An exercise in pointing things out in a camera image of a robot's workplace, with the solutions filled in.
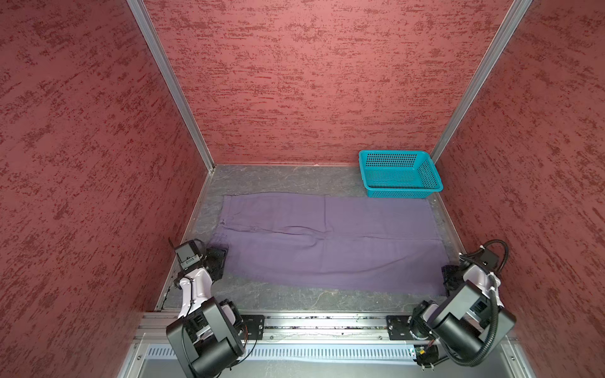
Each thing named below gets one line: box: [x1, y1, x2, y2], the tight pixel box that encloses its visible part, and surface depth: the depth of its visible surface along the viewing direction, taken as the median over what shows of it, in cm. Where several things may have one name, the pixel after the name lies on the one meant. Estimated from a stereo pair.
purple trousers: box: [211, 192, 449, 296], surface depth 95 cm
